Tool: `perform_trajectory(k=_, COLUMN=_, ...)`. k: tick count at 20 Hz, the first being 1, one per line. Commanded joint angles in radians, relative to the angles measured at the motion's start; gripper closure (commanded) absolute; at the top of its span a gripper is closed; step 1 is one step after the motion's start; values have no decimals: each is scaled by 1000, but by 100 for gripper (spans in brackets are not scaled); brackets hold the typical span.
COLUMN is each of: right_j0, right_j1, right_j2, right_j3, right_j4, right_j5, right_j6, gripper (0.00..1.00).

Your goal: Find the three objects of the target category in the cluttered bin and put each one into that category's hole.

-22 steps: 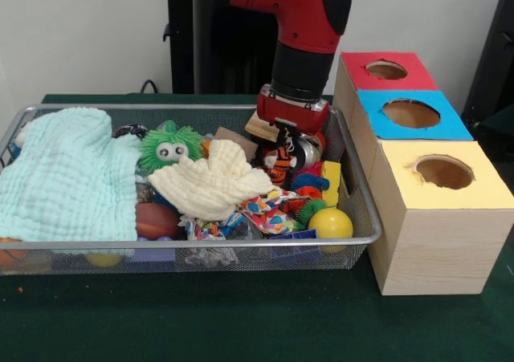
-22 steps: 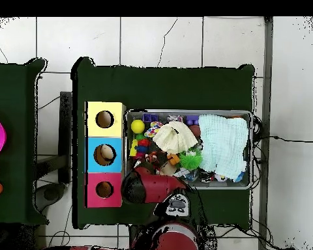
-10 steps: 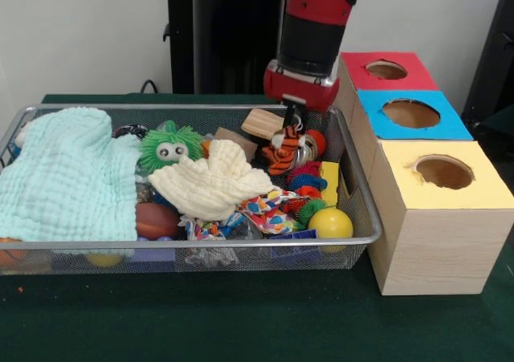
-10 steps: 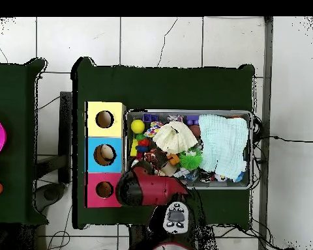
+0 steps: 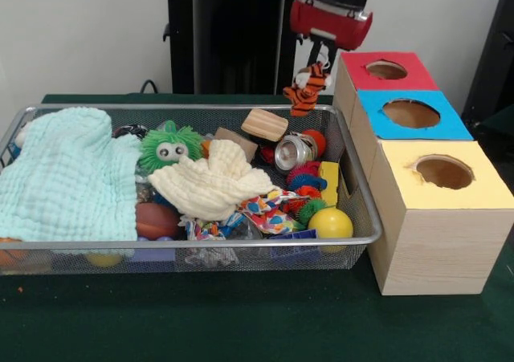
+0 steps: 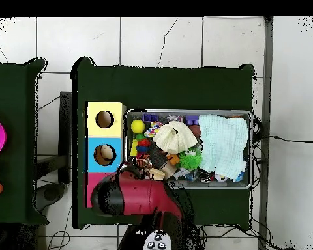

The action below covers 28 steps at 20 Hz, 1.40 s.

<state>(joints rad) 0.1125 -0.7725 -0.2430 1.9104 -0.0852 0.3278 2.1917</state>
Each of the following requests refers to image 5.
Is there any blue building block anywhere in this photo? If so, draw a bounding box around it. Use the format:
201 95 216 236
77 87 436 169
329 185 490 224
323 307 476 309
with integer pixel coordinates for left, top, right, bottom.
268 228 320 241

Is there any black chair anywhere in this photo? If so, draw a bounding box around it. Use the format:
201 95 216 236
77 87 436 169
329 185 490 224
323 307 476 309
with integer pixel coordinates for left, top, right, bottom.
461 0 514 138

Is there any orange striped tiger plush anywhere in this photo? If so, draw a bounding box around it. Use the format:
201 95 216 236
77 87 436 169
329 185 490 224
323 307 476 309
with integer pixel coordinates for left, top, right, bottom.
283 63 333 118

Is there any red ball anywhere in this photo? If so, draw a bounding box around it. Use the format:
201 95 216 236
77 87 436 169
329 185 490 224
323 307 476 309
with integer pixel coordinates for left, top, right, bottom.
301 128 327 158

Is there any yellow ball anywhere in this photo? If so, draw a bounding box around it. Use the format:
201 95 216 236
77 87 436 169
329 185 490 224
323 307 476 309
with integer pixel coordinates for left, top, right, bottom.
308 208 355 253

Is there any striped wooden block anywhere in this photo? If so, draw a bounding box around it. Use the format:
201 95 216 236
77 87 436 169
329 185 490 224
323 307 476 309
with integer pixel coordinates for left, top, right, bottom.
241 108 290 143

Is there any mint green cloth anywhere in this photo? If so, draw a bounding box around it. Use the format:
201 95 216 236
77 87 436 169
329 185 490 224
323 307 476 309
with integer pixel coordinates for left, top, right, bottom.
0 107 141 242

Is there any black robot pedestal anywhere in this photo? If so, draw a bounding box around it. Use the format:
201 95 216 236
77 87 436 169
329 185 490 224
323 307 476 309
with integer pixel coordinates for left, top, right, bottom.
154 0 324 95

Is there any multicolour rope knot toy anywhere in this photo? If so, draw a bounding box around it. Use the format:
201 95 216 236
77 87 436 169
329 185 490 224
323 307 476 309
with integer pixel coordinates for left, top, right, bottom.
178 215 228 241

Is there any yellow foam block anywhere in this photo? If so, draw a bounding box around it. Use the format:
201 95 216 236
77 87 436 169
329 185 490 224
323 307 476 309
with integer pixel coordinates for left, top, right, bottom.
318 161 340 206

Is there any dark green table cloth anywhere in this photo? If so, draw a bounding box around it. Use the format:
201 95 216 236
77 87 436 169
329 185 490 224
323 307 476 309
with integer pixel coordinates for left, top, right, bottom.
0 92 514 362

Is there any silver metal cup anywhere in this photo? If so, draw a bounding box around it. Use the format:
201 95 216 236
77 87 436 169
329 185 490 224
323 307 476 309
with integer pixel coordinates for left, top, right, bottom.
274 133 319 175

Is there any black cable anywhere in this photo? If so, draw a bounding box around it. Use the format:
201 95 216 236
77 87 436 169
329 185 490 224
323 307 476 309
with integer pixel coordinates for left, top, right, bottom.
140 79 173 95

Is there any brown toy football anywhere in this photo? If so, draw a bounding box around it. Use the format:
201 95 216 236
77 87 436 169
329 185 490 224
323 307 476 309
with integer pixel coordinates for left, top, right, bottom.
135 201 182 239

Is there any clear mesh bin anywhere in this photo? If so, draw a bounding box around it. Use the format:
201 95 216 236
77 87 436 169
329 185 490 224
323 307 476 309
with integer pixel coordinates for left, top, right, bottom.
0 104 385 277

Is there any wooden box with three holes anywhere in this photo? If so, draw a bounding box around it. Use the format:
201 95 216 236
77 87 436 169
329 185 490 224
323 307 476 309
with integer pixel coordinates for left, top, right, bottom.
332 51 514 297

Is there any brown cardboard piece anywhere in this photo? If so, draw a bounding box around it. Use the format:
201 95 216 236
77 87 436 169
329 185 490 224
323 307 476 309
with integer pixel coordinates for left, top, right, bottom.
214 127 259 162

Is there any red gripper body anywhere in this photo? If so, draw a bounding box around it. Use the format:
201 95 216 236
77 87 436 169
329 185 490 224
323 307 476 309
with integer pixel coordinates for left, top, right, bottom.
289 0 373 53

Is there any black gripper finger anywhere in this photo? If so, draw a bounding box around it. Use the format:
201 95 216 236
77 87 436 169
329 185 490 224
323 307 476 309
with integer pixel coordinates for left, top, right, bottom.
323 43 337 73
309 39 323 69

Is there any clear plastic bottle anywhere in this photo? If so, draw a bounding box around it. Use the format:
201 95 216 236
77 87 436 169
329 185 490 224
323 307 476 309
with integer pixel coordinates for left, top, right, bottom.
226 217 264 241

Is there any rainbow spiky caterpillar toy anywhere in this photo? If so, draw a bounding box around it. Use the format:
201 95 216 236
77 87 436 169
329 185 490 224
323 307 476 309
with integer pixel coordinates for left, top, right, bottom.
283 160 328 222

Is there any cream cloth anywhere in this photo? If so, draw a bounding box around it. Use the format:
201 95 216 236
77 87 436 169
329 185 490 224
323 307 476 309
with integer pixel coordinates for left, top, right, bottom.
147 139 282 222

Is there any polka dot cloth toy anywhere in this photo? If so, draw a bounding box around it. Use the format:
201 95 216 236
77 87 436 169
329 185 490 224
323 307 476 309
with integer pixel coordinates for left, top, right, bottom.
239 189 306 235

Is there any green spiky puffer toy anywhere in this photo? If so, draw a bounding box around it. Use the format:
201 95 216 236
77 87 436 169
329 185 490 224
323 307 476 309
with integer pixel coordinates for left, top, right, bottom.
138 120 206 169

